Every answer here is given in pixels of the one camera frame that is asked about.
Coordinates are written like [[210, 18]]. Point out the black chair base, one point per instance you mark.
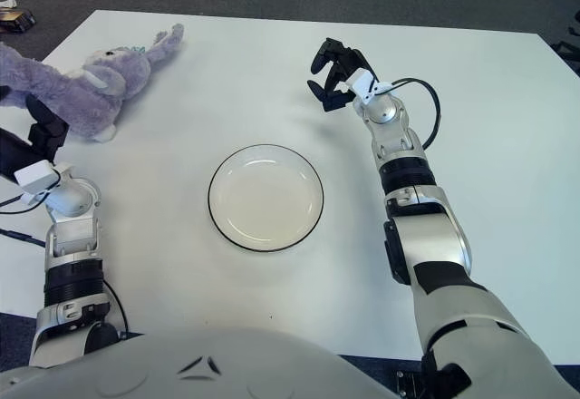
[[566, 50]]

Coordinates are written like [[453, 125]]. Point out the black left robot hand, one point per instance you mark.
[[47, 131]]

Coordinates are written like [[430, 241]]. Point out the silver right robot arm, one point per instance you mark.
[[421, 236]]

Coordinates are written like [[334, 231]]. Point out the black and gold box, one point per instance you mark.
[[16, 20]]

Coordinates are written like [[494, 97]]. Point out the metal table bracket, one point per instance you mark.
[[410, 385]]

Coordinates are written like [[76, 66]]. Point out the grey robot torso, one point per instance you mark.
[[136, 372]]

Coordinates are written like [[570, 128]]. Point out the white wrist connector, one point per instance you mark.
[[362, 82], [34, 176]]

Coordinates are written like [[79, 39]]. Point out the white right wrist connector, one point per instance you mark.
[[362, 82]]

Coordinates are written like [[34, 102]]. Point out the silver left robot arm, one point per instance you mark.
[[72, 236]]

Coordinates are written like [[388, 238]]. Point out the white left wrist connector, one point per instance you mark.
[[34, 176]]

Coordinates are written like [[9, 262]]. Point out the white plate with black rim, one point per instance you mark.
[[266, 199]]

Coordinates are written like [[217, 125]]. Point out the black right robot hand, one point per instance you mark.
[[344, 61]]

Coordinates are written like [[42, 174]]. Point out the purple plush rabbit doll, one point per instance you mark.
[[90, 95]]

